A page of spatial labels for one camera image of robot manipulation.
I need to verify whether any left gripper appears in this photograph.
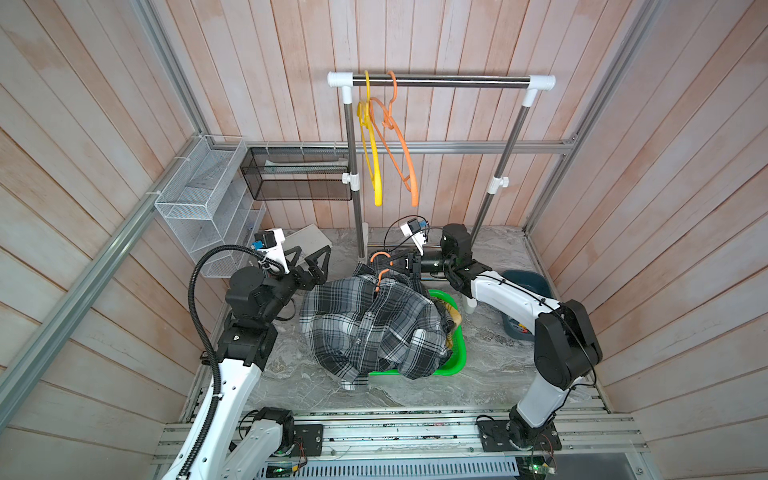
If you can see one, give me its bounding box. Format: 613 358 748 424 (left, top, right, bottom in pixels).
259 245 331 323

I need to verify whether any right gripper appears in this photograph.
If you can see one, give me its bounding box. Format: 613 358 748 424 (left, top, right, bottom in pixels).
384 248 457 284

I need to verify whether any orange hanger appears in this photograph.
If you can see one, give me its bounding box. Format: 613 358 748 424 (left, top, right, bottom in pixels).
367 70 420 208
369 250 392 293

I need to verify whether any grey plaid shirt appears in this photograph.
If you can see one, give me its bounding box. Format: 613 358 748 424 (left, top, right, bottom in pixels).
299 263 429 391

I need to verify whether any yellow plaid shirt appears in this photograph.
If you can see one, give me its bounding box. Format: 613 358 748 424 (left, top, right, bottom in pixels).
437 299 462 349

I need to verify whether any yellow plastic hanger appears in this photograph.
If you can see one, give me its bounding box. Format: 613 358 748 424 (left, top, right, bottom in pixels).
356 72 383 207

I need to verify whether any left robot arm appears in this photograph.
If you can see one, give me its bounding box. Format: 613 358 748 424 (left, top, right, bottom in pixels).
164 244 331 479

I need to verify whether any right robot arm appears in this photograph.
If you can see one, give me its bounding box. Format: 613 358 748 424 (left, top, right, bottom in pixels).
385 217 603 451

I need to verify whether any black mesh shelf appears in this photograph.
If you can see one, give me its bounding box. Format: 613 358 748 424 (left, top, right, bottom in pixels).
240 147 352 201

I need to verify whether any green plastic basket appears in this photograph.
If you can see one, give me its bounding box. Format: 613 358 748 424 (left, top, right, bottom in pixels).
369 289 467 379

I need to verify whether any dark teal tray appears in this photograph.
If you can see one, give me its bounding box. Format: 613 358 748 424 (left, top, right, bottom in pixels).
500 269 556 343

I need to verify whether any metal clothes rack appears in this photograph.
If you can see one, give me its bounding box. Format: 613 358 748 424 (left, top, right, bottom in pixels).
327 72 556 252

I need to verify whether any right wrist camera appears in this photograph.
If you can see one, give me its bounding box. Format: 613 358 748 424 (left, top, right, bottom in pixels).
400 217 430 255

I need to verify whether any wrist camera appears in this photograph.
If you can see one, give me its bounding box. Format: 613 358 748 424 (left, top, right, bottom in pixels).
251 228 288 273
400 217 430 255

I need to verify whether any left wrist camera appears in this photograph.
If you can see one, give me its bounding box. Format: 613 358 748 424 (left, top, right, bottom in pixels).
251 228 288 273

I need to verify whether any white wire shelf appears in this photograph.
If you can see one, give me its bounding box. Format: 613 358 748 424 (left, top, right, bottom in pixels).
155 135 265 262

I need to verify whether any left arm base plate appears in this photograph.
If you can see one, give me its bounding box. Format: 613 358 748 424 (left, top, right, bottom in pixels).
270 423 324 460

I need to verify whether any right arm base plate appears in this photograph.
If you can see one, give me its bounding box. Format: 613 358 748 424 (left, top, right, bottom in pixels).
475 415 562 452

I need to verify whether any aluminium front rail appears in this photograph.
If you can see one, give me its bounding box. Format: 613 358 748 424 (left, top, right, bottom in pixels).
149 407 649 466

